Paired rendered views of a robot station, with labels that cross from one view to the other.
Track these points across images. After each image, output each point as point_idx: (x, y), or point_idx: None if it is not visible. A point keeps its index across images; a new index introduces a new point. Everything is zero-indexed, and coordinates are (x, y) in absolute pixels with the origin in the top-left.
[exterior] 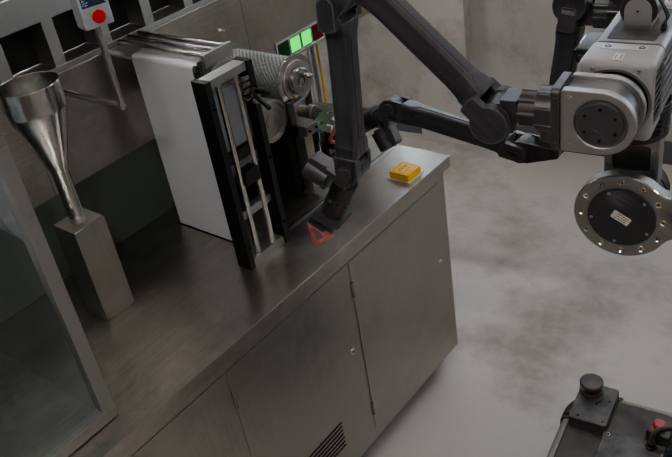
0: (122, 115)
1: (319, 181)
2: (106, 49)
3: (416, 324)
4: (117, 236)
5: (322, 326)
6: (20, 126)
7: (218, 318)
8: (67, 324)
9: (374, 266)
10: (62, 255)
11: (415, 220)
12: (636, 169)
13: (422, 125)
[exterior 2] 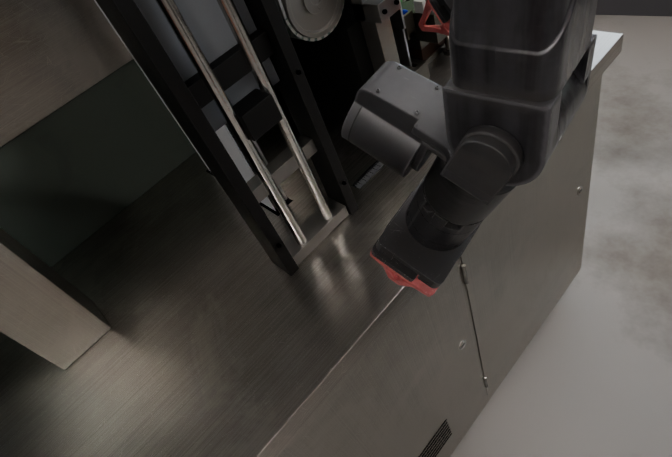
0: (72, 14)
1: (395, 161)
2: None
3: (542, 273)
4: (123, 197)
5: (417, 342)
6: None
7: (220, 396)
8: None
9: (497, 230)
10: (30, 241)
11: (559, 145)
12: None
13: None
